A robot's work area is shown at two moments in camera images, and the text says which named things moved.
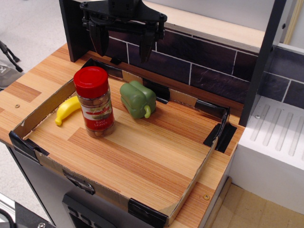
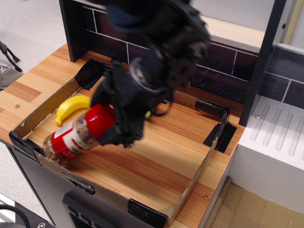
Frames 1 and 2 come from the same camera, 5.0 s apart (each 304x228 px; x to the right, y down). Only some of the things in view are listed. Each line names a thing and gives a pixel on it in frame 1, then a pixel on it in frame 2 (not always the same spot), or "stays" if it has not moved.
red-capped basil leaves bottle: x=91 y=84 -> x=76 y=138
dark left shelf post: x=79 y=39 stays
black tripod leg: x=4 y=49 stays
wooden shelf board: x=204 y=26 stays
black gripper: x=97 y=14 -> x=131 y=89
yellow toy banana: x=71 y=104 stays
